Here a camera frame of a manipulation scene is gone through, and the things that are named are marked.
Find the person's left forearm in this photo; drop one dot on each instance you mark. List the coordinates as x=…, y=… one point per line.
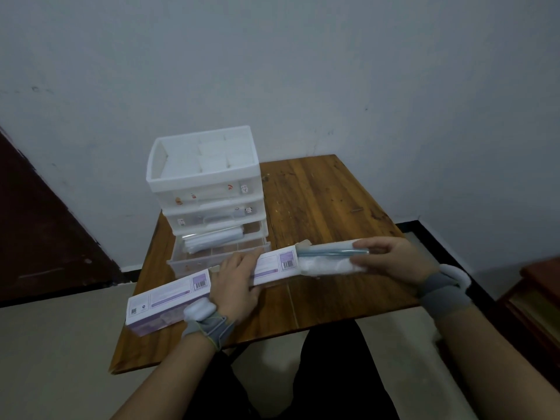
x=166, y=380

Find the dark brown wooden door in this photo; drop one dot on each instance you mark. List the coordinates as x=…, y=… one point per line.
x=39, y=240

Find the clear white roll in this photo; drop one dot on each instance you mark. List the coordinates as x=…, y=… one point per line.
x=328, y=258

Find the dark wooden furniture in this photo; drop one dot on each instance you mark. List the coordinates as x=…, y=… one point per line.
x=538, y=310

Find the white plastic drawer organizer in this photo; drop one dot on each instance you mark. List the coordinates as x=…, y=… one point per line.
x=197, y=161

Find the person's right hand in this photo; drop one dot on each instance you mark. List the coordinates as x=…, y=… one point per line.
x=402, y=262

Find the person's right forearm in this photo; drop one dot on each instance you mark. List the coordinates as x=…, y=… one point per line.
x=494, y=371

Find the purple white box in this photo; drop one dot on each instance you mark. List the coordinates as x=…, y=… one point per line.
x=170, y=297
x=275, y=264

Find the grey wristband with white tracker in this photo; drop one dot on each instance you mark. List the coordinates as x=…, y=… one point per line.
x=444, y=297
x=210, y=328

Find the person's left hand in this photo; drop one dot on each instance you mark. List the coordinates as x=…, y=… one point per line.
x=234, y=288

